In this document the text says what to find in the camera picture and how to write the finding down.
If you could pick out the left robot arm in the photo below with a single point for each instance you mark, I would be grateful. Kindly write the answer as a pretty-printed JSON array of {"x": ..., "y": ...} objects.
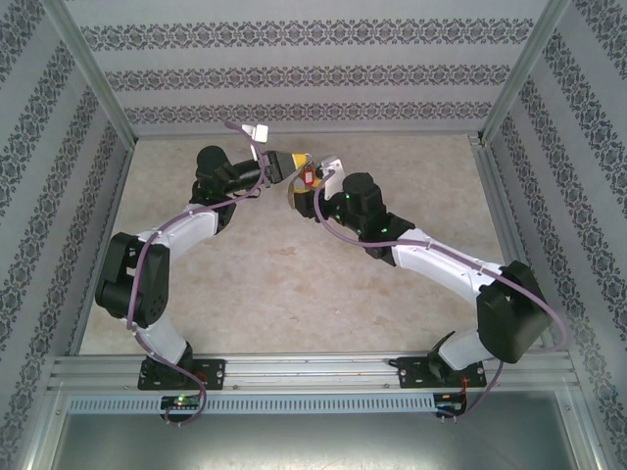
[{"x": 132, "y": 284}]

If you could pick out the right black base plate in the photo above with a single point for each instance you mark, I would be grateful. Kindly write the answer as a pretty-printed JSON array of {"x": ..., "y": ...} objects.
[{"x": 411, "y": 372}]

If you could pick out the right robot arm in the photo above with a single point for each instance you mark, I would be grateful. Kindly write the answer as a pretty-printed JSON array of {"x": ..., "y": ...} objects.
[{"x": 514, "y": 313}]

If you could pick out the aluminium side rail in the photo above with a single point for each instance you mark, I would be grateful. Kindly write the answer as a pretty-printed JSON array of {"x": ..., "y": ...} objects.
[{"x": 113, "y": 196}]

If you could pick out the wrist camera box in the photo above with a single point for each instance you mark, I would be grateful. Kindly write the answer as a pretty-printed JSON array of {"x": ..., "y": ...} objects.
[
  {"x": 259, "y": 133},
  {"x": 333, "y": 169}
]

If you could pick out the right small circuit board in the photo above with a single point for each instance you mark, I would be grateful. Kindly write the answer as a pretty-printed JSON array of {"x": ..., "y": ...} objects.
[{"x": 448, "y": 404}]

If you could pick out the small circuit board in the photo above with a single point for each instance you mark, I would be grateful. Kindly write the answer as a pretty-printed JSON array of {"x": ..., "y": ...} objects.
[
  {"x": 181, "y": 401},
  {"x": 448, "y": 404}
]

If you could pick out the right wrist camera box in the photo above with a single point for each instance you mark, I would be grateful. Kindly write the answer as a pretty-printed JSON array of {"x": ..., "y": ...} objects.
[{"x": 333, "y": 169}]

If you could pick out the aluminium back rail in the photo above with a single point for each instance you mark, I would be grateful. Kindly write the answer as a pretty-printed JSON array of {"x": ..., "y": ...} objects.
[{"x": 313, "y": 136}]

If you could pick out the metal corner bracket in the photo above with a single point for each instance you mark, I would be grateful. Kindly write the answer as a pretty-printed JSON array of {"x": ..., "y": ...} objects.
[{"x": 475, "y": 141}]

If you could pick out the aluminium frame post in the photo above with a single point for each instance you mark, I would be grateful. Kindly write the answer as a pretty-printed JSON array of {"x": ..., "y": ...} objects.
[
  {"x": 44, "y": 431},
  {"x": 580, "y": 431},
  {"x": 521, "y": 73},
  {"x": 93, "y": 73}
]

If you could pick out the aluminium mounting rail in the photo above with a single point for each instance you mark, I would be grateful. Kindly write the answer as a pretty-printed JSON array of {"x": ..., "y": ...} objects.
[{"x": 313, "y": 367}]

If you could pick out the left small circuit board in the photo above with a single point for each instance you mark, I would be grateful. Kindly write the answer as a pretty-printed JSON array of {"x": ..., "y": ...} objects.
[{"x": 181, "y": 401}]

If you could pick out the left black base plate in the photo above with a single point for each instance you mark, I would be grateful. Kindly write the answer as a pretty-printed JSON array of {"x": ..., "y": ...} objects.
[{"x": 215, "y": 372}]

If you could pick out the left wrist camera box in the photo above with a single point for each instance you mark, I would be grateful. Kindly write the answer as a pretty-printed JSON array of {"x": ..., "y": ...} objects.
[{"x": 259, "y": 133}]

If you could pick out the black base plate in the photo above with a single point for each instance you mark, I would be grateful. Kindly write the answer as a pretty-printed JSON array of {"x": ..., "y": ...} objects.
[
  {"x": 215, "y": 372},
  {"x": 411, "y": 372}
]

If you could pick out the grey metal sheet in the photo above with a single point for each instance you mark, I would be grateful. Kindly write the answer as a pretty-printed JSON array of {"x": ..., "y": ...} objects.
[{"x": 313, "y": 440}]

